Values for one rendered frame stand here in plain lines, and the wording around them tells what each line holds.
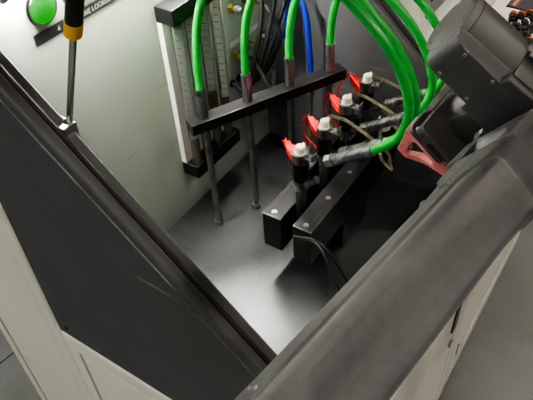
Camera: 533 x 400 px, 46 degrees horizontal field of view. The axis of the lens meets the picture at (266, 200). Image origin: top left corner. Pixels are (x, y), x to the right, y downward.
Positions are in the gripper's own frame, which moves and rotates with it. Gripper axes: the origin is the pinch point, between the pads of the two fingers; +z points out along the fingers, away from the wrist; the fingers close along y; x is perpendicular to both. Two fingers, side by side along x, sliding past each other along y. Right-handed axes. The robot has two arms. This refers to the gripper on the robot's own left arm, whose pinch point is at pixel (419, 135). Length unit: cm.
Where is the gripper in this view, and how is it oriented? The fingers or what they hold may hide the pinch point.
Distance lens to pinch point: 71.6
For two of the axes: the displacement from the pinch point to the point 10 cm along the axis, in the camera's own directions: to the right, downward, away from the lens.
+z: -3.4, 1.0, 9.3
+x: 6.9, 7.1, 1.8
